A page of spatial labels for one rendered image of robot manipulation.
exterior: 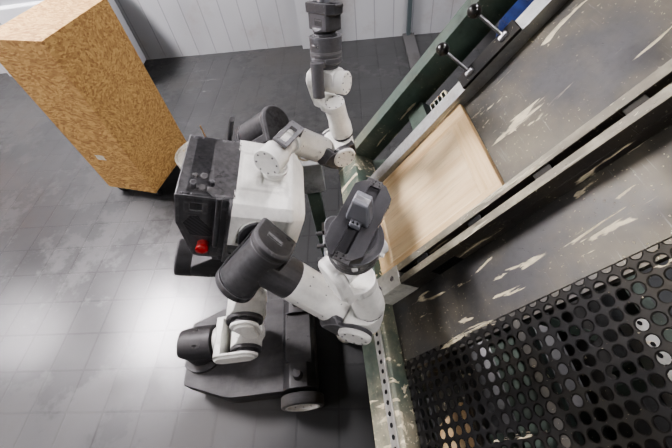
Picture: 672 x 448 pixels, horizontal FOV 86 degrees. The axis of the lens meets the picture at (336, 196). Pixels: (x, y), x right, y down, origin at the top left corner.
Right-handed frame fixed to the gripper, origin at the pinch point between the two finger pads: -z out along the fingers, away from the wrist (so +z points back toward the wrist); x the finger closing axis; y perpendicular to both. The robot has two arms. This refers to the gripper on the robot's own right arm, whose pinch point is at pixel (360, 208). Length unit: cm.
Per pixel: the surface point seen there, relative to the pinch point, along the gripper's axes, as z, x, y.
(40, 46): 91, 43, -190
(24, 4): 166, 106, -350
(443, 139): 52, 54, 6
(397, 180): 70, 44, -2
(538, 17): 22, 77, 15
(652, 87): 6, 45, 33
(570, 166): 18.4, 34.0, 29.6
